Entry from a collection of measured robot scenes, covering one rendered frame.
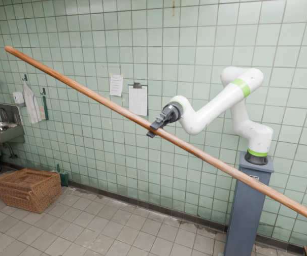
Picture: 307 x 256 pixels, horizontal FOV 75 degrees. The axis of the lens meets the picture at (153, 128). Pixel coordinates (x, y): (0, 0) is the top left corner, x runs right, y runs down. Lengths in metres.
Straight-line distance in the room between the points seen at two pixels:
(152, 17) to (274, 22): 0.97
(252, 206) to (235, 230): 0.27
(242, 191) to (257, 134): 0.43
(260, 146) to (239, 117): 0.23
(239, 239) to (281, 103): 1.13
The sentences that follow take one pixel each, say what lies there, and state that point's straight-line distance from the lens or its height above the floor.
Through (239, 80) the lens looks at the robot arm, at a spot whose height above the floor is 1.76.
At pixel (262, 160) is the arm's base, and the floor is 1.23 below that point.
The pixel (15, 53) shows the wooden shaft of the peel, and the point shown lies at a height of 1.90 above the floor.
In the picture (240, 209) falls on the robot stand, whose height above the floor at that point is 0.83.
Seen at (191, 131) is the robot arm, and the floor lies 1.52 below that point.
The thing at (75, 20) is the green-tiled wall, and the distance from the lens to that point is 2.49.
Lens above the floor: 1.91
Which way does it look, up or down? 21 degrees down
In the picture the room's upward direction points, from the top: straight up
